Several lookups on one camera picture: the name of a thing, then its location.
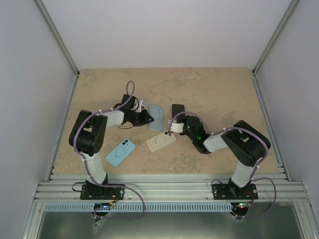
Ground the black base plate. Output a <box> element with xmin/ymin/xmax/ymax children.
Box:
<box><xmin>80</xmin><ymin>184</ymin><xmax>125</xmax><ymax>201</ymax></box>
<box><xmin>210</xmin><ymin>179</ymin><xmax>259</xmax><ymax>200</ymax></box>

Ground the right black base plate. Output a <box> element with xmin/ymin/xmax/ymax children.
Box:
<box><xmin>210</xmin><ymin>179</ymin><xmax>259</xmax><ymax>200</ymax></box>

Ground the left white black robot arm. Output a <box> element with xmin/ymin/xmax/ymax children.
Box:
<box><xmin>69</xmin><ymin>94</ymin><xmax>154</xmax><ymax>199</ymax></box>

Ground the beige phone case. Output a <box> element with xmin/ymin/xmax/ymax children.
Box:
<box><xmin>146</xmin><ymin>131</ymin><xmax>176</xmax><ymax>152</ymax></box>

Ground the right aluminium corner post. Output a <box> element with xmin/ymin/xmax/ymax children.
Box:
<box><xmin>252</xmin><ymin>0</ymin><xmax>301</xmax><ymax>77</ymax></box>

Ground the clear plastic bag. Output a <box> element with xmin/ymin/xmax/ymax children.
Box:
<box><xmin>92</xmin><ymin>219</ymin><xmax>106</xmax><ymax>235</ymax></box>

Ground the blue slotted cable duct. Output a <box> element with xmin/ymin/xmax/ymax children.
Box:
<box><xmin>44</xmin><ymin>202</ymin><xmax>232</xmax><ymax>213</ymax></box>

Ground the aluminium rail frame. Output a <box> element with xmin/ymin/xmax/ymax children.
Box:
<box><xmin>21</xmin><ymin>67</ymin><xmax>319</xmax><ymax>239</ymax></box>

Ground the light blue phone case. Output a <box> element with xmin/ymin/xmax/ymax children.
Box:
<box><xmin>149</xmin><ymin>105</ymin><xmax>163</xmax><ymax>131</ymax></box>

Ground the left circuit board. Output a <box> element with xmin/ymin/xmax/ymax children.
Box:
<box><xmin>93</xmin><ymin>201</ymin><xmax>116</xmax><ymax>211</ymax></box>

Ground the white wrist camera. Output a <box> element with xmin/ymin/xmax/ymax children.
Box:
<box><xmin>168</xmin><ymin>120</ymin><xmax>184</xmax><ymax>133</ymax></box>
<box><xmin>136</xmin><ymin>100</ymin><xmax>145</xmax><ymax>113</ymax></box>

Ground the blue phone case on table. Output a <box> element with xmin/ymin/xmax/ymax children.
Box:
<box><xmin>106</xmin><ymin>139</ymin><xmax>136</xmax><ymax>167</ymax></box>

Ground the black smartphone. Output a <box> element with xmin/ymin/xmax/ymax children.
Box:
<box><xmin>171</xmin><ymin>104</ymin><xmax>185</xmax><ymax>118</ymax></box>

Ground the right circuit board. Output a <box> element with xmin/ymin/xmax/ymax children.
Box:
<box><xmin>234</xmin><ymin>201</ymin><xmax>252</xmax><ymax>210</ymax></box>

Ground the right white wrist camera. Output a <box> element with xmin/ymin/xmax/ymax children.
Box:
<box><xmin>168</xmin><ymin>120</ymin><xmax>184</xmax><ymax>133</ymax></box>

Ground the aluminium corner post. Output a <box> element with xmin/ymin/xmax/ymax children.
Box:
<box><xmin>33</xmin><ymin>0</ymin><xmax>80</xmax><ymax>77</ymax></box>
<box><xmin>252</xmin><ymin>0</ymin><xmax>301</xmax><ymax>77</ymax></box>

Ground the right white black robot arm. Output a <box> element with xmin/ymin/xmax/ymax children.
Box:
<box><xmin>177</xmin><ymin>116</ymin><xmax>271</xmax><ymax>199</ymax></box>

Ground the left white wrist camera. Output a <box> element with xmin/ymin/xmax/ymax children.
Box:
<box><xmin>136</xmin><ymin>100</ymin><xmax>145</xmax><ymax>113</ymax></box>

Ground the circuit board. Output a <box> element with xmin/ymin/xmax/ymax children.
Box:
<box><xmin>93</xmin><ymin>201</ymin><xmax>116</xmax><ymax>211</ymax></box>
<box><xmin>234</xmin><ymin>201</ymin><xmax>252</xmax><ymax>210</ymax></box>

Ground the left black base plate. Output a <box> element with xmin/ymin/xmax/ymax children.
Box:
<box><xmin>80</xmin><ymin>184</ymin><xmax>125</xmax><ymax>201</ymax></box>

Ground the left aluminium corner post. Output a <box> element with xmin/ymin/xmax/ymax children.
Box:
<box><xmin>33</xmin><ymin>0</ymin><xmax>80</xmax><ymax>77</ymax></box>

